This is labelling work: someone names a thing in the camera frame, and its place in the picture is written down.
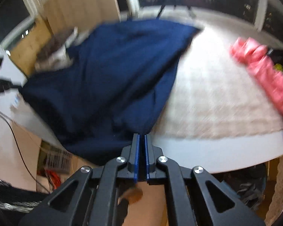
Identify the beige fuzzy rug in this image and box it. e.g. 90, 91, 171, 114
265, 155, 283, 226

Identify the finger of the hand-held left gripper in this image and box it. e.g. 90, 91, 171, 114
0, 79, 23, 93

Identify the black tripod stand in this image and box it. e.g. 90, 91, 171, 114
156, 0, 197, 19

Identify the white mattress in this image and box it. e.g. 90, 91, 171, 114
153, 127, 283, 173

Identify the thin black cable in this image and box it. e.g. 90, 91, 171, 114
0, 109, 50, 194

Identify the black garment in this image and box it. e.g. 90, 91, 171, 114
269, 49, 283, 80

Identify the pile of clothes on floor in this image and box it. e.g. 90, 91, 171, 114
226, 164, 267, 210

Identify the pine plank panel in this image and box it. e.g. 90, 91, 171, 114
11, 16, 53, 76

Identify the person's black clothing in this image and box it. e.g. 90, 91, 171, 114
0, 178, 48, 226

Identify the light wooden board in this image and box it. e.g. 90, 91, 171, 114
42, 0, 121, 32

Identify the navy blue garment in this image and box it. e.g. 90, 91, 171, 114
21, 19, 202, 166

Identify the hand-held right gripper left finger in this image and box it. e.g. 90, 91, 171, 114
19, 134, 140, 226

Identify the pink garment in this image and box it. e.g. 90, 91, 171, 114
230, 37, 283, 125

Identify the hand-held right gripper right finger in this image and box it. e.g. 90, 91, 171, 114
145, 134, 266, 226

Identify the brown blanket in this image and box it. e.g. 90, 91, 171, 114
36, 28, 78, 62

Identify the cream knit cloth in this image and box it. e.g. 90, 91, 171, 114
35, 49, 74, 71

